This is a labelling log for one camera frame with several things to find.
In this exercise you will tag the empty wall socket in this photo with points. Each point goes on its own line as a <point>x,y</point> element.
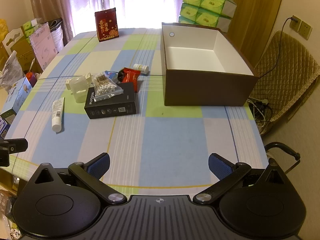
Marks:
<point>305,30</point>

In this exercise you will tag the cotton swab bag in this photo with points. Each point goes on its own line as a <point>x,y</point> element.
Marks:
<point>105,87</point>

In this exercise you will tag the brown storage box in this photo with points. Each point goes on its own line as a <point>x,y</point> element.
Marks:
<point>200,90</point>

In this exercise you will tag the beige curtain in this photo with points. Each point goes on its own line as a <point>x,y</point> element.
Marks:
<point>47,0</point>

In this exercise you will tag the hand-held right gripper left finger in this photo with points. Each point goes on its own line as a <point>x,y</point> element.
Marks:
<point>100,166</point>

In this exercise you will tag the yellow plastic bag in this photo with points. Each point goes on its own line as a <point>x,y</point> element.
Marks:
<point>4,28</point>

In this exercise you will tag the green tissue boxes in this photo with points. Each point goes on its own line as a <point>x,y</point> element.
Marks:
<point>31,27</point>

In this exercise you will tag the blue tissue packet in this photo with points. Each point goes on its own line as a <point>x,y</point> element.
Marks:
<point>111,73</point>

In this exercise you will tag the sheer purple curtain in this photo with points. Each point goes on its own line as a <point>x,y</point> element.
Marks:
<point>125,0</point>

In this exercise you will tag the white paper bag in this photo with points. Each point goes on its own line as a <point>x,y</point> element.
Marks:
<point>56,35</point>

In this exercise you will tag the red gift box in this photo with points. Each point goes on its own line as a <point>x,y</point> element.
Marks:
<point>106,26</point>

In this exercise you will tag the red snack packet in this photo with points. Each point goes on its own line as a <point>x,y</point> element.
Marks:
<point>130,76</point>

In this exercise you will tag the blue printed box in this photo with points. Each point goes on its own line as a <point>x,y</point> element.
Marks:
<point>17,97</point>

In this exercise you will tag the clear plastic bag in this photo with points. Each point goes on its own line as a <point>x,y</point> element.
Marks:
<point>11,70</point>

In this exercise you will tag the black shaver box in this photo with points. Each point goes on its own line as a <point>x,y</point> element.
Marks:
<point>110,107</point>

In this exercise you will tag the orange container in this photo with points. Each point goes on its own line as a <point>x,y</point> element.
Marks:
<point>31,77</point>

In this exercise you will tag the white pill bottle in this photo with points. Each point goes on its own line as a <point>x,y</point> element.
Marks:
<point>140,68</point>

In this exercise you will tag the translucent plastic cup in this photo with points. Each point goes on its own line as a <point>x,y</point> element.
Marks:
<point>80,90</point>

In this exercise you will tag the black curved metal bar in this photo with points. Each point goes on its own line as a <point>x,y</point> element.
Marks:
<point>285,146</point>

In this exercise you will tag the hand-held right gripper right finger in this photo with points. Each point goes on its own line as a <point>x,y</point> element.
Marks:
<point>220,167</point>

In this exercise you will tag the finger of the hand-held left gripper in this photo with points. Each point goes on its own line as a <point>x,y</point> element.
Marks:
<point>17,145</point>

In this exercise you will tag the cardboard box with white cutout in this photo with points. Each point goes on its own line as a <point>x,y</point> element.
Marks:
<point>15,42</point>

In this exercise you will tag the white plastic holder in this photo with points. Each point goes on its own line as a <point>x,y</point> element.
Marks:
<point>88,76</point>

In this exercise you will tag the quilted tan chair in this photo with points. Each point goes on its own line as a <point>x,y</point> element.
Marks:
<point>282,60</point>

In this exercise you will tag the stack of green tissue packs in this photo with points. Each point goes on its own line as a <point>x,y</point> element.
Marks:
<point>200,5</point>

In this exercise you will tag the wall socket with plug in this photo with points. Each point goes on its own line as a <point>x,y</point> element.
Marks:
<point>296,26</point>

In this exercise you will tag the white tube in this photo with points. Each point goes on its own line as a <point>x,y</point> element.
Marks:
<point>57,115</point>

